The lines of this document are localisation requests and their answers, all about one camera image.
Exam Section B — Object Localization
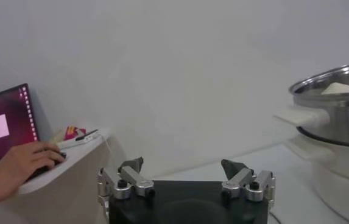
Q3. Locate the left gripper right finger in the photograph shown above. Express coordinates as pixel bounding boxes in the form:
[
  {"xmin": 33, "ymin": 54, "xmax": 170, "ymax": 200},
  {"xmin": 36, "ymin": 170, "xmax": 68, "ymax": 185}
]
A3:
[{"xmin": 221, "ymin": 159, "xmax": 275, "ymax": 202}]

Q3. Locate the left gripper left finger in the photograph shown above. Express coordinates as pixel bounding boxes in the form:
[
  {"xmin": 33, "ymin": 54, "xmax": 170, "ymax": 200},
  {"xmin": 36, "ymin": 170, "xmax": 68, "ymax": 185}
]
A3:
[{"xmin": 97, "ymin": 156, "xmax": 155, "ymax": 200}]

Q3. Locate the black computer mouse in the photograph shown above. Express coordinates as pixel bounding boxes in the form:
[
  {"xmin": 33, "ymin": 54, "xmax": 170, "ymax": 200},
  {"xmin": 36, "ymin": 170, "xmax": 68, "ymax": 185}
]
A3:
[{"xmin": 29, "ymin": 151, "xmax": 68, "ymax": 180}]

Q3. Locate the stainless steel steamer basket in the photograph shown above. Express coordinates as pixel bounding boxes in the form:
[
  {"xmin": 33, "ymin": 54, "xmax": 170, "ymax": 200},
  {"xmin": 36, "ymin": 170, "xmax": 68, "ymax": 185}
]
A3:
[{"xmin": 273, "ymin": 59, "xmax": 349, "ymax": 150}]

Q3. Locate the person's bare hand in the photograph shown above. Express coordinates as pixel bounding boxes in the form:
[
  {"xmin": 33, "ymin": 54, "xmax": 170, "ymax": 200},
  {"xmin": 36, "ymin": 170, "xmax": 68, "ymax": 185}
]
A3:
[{"xmin": 0, "ymin": 141, "xmax": 67, "ymax": 198}]

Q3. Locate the white phone black screen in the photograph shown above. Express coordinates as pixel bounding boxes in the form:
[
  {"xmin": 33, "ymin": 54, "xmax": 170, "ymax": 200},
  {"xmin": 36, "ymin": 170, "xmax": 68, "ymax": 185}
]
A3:
[{"xmin": 57, "ymin": 129, "xmax": 100, "ymax": 150}]

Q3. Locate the white laptop side table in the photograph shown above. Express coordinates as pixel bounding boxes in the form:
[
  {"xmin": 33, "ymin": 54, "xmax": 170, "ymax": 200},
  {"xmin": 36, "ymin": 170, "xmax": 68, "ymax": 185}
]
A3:
[{"xmin": 0, "ymin": 127, "xmax": 127, "ymax": 224}]

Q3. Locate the red snack packet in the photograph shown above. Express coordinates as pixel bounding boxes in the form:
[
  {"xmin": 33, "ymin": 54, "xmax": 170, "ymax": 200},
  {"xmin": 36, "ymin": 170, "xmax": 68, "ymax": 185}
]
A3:
[{"xmin": 64, "ymin": 125, "xmax": 87, "ymax": 141}]

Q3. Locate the yellowish snack packet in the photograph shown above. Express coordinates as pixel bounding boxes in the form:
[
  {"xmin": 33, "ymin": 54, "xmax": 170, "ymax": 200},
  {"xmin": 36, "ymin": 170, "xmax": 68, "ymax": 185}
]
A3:
[{"xmin": 51, "ymin": 129, "xmax": 67, "ymax": 144}]

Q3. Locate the white electric cooking pot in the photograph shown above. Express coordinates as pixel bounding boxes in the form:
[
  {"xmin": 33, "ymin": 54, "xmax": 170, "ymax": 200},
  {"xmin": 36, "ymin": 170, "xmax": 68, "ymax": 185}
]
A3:
[{"xmin": 283, "ymin": 133, "xmax": 349, "ymax": 224}]

